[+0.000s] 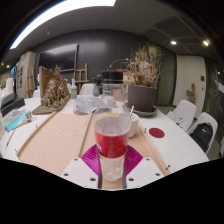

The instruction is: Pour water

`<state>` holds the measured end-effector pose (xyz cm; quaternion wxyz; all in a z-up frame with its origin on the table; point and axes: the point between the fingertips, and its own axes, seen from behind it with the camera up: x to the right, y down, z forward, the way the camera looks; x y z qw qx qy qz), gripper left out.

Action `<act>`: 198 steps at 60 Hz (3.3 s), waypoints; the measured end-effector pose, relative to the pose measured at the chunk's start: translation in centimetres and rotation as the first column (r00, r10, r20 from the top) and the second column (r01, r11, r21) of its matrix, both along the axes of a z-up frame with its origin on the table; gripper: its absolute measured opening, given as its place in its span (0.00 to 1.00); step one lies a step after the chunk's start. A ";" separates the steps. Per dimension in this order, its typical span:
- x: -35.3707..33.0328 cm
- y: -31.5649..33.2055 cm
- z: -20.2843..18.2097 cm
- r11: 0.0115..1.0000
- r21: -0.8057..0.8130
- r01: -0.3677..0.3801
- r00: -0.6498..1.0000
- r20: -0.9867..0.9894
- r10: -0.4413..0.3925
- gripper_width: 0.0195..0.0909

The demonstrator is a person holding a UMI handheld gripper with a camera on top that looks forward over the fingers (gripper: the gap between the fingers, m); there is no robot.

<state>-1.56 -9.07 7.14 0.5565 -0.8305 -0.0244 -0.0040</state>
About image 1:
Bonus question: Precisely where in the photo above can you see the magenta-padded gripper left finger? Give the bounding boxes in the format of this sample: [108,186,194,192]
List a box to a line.
[61,144,103,190]

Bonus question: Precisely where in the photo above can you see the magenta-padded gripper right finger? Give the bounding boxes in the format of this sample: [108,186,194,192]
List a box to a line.
[121,144,165,190]

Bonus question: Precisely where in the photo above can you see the clear red-labelled drink bottle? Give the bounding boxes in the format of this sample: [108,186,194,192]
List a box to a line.
[93,69,132,183]

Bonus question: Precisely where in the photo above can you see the tan wood-framed canvas mat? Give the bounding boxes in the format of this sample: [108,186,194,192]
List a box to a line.
[16,111,172,191]

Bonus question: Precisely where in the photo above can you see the flat round red coaster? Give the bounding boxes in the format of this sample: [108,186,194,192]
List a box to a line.
[148,127,166,139]

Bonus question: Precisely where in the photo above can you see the white mug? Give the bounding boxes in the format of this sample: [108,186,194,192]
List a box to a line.
[128,112,140,139]

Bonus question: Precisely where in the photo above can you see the grey plant saucer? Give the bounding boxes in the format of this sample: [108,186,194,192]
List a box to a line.
[128,105,158,118]

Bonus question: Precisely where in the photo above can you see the white chair with green cushion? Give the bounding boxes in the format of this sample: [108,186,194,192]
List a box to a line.
[166,99,198,128]
[186,111,219,155]

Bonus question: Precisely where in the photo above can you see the dried plant in grey pot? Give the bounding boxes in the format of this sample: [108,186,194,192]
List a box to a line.
[124,46,161,113]

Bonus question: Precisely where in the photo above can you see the colourful booklets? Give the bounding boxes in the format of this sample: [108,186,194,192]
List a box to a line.
[1,109,34,133]

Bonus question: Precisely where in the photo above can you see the white bottle with green label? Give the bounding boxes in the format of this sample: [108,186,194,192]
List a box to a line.
[70,78,78,100]

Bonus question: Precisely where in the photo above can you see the plain white chair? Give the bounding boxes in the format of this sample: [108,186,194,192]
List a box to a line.
[79,83,95,96]

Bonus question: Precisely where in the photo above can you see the grey spray bottle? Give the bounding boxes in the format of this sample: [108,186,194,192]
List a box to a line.
[92,74,102,98]

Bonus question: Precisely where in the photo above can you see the wooden figure sculpture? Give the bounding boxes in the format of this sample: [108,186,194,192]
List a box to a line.
[185,83,197,105]

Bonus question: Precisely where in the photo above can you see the wooden easel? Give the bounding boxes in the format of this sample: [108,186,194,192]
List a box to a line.
[73,63,90,94]

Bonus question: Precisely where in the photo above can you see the black electronic device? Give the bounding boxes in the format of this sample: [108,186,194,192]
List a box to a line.
[0,91,26,117]

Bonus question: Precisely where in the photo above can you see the white display cabinet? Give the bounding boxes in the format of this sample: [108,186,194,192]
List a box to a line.
[15,50,37,99]

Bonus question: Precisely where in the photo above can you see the large ceiling light panel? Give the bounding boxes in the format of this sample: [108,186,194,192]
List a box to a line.
[9,0,117,50]

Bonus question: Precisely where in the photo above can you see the black wall screen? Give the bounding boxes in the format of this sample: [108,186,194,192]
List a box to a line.
[38,43,79,73]

